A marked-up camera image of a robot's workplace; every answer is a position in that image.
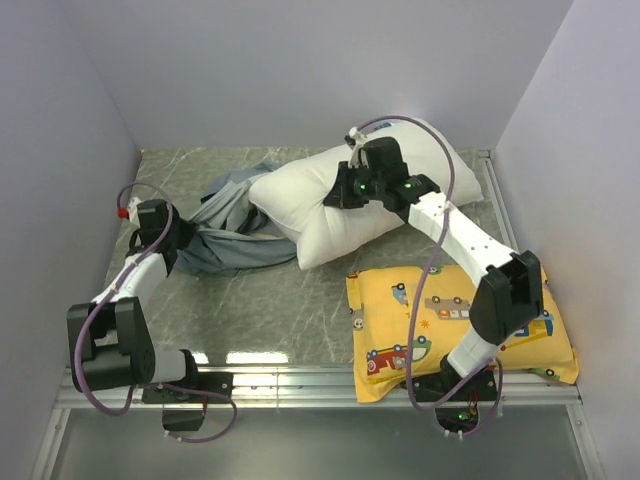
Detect white pillow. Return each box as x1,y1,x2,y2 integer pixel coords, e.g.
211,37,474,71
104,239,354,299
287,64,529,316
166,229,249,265
247,116,485,271

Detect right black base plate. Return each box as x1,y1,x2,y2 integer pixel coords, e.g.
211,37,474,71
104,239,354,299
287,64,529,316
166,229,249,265
412,368,504,440

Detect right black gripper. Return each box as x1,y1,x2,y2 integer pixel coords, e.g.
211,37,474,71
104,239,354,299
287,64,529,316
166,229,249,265
325,161,387,209

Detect right side aluminium rail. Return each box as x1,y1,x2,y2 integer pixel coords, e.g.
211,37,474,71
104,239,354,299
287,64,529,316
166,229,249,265
477,150,519,251

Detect aluminium mounting rail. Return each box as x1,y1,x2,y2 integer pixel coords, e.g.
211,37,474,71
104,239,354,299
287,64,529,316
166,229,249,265
54,364,584,410

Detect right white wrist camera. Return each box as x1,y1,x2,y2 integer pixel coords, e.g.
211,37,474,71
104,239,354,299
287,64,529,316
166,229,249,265
344,127,369,168

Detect blue striped pillowcase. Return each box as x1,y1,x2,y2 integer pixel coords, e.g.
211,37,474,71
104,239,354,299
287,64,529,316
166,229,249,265
175,161,297,275

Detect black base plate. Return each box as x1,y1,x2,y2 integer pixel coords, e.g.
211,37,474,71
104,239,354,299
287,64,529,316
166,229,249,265
141,372,233,433
412,368,504,440

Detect yellow cartoon car pillow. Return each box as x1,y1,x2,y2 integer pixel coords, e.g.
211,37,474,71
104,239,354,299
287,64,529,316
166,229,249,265
346,265,579,403

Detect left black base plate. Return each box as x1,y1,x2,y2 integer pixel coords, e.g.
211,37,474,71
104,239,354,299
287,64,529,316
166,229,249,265
141,372,233,433

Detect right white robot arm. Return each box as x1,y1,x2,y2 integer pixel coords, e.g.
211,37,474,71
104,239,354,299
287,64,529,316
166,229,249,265
323,132,543,400

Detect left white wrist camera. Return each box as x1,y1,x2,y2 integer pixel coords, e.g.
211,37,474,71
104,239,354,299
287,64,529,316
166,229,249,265
117,196,141,226

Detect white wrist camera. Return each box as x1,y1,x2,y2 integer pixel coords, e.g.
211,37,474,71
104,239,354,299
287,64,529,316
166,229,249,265
117,196,141,226
344,127,369,168

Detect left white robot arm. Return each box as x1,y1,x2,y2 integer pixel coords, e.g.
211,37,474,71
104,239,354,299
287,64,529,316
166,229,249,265
66,199,202,402

